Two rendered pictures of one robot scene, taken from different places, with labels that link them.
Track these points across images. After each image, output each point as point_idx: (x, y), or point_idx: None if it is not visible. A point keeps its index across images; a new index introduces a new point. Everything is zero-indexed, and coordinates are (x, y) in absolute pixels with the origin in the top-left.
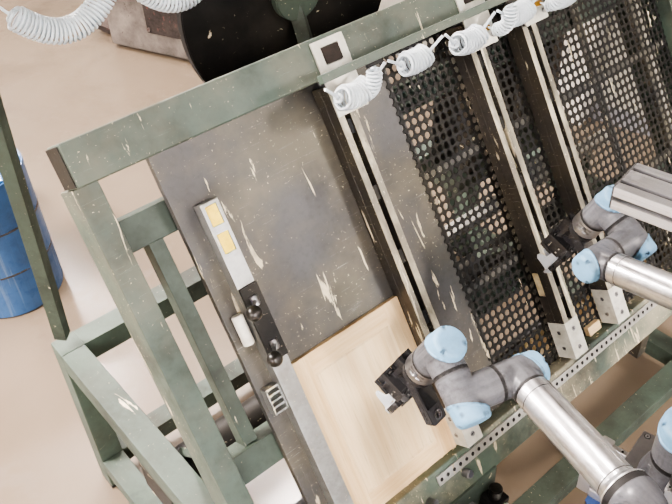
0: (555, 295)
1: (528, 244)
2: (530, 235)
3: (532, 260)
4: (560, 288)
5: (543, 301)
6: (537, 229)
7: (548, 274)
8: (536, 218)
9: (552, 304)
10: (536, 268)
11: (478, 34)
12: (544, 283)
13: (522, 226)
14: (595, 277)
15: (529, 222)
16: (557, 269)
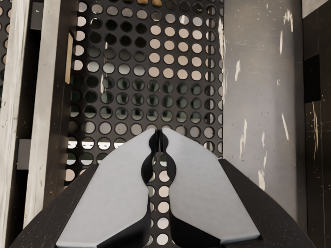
0: (56, 17)
1: (58, 147)
2: (50, 171)
3: (63, 110)
4: (30, 20)
5: (73, 24)
6: (20, 171)
7: (51, 69)
8: (12, 202)
9: (66, 6)
10: (63, 92)
11: None
12: (63, 55)
13: (54, 191)
14: None
15: (42, 207)
16: (16, 63)
